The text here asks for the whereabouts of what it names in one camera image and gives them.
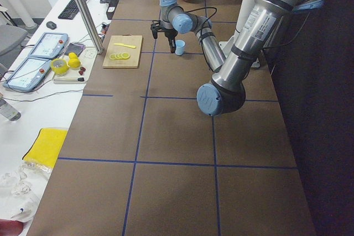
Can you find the white tray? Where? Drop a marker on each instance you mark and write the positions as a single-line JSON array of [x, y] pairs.
[[87, 58]]

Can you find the yellow cloth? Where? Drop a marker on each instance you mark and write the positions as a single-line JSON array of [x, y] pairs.
[[46, 147]]

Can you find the grey water bottle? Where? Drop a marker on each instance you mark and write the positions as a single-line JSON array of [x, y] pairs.
[[9, 111]]

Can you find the light blue cup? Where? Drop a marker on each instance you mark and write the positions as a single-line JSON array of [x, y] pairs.
[[180, 47]]

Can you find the strawberry on side desk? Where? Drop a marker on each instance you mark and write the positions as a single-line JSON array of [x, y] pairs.
[[82, 70]]

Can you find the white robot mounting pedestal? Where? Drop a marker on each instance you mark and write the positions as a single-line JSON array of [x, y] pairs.
[[245, 10]]

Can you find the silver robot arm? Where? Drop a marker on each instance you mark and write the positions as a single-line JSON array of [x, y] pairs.
[[225, 92]]

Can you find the yellow tape roll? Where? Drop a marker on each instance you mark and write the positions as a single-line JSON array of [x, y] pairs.
[[59, 66]]

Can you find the teach pendant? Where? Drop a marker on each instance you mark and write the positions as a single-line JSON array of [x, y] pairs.
[[49, 45], [28, 75]]

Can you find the yellow plastic knife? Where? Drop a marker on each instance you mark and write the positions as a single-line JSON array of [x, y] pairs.
[[126, 45]]

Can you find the teach pendant near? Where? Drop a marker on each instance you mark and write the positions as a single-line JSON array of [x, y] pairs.
[[28, 75]]

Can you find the teach pendant far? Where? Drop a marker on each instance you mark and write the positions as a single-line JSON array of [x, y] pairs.
[[49, 45]]

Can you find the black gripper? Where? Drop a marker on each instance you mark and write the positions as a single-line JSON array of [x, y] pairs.
[[169, 33]]

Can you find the black computer mouse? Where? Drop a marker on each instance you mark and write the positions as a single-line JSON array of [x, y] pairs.
[[51, 25]]

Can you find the aluminium frame post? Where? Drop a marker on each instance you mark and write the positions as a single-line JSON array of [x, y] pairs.
[[89, 24]]

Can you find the wooden cutting board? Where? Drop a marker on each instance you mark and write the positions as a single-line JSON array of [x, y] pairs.
[[134, 59]]

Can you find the whole yellow lemon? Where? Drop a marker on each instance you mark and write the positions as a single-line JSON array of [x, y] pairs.
[[72, 55], [74, 63]]

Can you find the black keyboard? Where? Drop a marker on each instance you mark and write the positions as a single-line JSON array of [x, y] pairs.
[[70, 11]]

